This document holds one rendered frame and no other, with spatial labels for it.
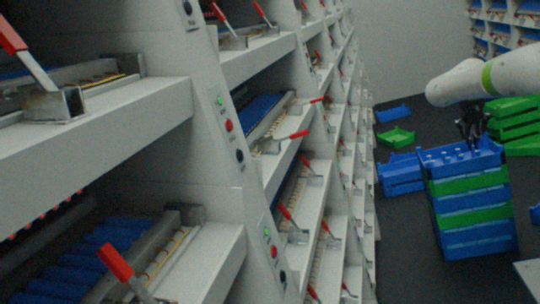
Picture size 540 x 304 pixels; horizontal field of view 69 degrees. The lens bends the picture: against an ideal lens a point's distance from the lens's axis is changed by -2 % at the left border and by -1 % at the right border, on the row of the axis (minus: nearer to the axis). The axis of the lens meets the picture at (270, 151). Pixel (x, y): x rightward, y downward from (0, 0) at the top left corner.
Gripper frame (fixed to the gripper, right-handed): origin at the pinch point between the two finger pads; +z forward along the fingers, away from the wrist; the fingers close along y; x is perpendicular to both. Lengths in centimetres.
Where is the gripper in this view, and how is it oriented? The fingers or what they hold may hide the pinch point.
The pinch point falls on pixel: (472, 142)
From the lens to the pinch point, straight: 182.2
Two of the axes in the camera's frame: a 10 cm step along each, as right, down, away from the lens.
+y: 9.4, -2.4, -2.4
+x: 0.2, -6.9, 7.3
